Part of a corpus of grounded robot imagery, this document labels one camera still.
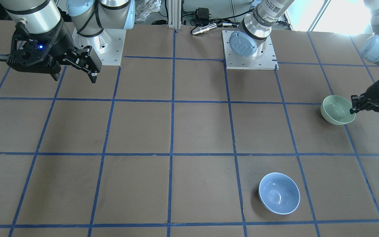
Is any crumpled white plastic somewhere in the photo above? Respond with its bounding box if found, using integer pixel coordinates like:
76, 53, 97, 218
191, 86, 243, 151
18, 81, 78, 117
135, 0, 162, 24

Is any black power adapter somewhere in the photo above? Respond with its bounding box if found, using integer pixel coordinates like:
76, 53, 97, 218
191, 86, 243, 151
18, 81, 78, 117
195, 7, 210, 24

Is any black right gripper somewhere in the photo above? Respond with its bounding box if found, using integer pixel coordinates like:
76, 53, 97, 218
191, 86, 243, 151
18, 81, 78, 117
0, 23, 102, 83

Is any aluminium frame post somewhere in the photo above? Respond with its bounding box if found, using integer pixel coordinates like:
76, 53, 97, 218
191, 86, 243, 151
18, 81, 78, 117
165, 0, 182, 31

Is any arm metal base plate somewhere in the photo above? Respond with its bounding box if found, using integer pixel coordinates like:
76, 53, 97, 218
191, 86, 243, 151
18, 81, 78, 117
222, 30, 279, 70
72, 29, 127, 66

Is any silver cylindrical connector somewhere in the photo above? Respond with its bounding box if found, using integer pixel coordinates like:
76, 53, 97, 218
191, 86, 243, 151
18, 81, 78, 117
190, 23, 217, 36

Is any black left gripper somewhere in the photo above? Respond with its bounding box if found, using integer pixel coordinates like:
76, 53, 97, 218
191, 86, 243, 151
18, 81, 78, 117
349, 80, 379, 114

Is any black cable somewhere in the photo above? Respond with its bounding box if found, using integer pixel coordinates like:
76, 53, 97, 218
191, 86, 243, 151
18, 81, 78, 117
181, 10, 254, 27

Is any blue bowl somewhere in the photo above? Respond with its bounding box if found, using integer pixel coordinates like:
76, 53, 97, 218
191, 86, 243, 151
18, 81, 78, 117
258, 172, 301, 215

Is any green bowl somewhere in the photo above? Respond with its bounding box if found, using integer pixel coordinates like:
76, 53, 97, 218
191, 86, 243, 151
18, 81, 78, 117
320, 95, 356, 125

